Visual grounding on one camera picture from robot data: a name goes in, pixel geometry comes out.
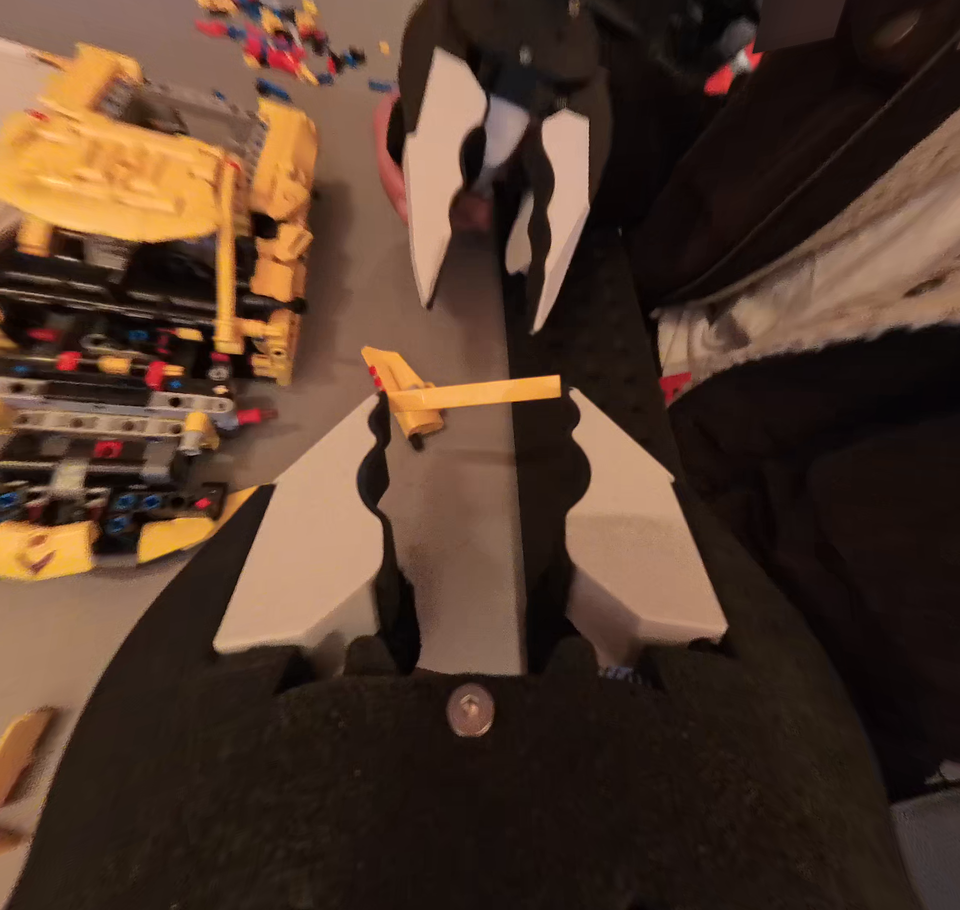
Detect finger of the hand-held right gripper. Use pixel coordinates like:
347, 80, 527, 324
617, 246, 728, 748
506, 109, 594, 335
401, 47, 490, 311

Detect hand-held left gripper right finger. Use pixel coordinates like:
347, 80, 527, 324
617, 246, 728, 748
525, 387, 730, 672

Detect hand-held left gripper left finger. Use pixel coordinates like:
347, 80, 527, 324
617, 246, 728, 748
213, 392, 421, 674

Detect yellow panel with red pins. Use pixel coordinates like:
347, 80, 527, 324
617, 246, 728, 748
361, 346, 446, 451

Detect grey desk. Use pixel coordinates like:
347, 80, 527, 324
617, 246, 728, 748
0, 0, 526, 851

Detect person's right hand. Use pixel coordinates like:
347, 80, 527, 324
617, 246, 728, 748
372, 91, 412, 226

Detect dark perforated panel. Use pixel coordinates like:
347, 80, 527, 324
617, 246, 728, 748
498, 197, 678, 671

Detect person's dark trousers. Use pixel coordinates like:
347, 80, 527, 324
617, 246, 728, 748
667, 325, 960, 800

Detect person's white shirt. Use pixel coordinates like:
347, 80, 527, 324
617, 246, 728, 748
656, 298, 759, 382

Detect pile of small colourful pins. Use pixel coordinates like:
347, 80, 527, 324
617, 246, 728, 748
191, 0, 396, 98

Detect person's fleece-lined dark jacket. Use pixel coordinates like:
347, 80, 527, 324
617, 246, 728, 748
630, 0, 960, 359

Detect yellow brick car model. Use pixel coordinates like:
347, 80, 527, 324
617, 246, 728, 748
0, 43, 321, 582

